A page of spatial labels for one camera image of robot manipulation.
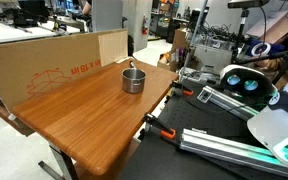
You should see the black perforated breadboard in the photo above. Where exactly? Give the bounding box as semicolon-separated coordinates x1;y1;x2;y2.
117;78;288;180

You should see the black orange bar clamp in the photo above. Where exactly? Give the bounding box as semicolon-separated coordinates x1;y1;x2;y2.
142;112;178;140
170;80;195;98

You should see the white workbench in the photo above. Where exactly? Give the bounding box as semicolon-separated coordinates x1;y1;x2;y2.
0;20;82;47

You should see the slanted grey metal pole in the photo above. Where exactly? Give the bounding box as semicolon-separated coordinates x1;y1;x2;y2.
178;0;210;83

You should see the blue white tape roll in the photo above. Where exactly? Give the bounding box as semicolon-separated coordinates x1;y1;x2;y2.
249;42;272;58

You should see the flat brown cardboard sheet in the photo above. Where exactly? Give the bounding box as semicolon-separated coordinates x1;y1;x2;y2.
246;10;288;45

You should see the large cardboard panel red print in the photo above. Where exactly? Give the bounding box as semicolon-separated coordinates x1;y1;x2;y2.
0;28;129;137

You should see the open orange cardboard box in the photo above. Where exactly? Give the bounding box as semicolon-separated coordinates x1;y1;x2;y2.
157;51;179;73

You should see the wooden side table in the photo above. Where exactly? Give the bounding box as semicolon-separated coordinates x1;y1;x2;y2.
11;59;179;180

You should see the aluminium extrusion rail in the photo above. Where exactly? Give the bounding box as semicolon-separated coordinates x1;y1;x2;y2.
179;128;288;180
196;85;260;122

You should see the white plastic crate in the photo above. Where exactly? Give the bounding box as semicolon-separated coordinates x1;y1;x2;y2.
193;42;234;75

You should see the small steel pot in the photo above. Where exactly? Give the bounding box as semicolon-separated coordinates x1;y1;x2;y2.
121;60;147;94

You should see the black camera on stand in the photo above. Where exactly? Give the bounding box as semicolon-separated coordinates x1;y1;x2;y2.
226;0;271;65

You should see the brown cardboard box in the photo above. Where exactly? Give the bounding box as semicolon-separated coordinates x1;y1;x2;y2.
171;27;191;52

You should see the white VR headset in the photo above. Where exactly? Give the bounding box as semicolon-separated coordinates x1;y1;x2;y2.
219;64;278;98

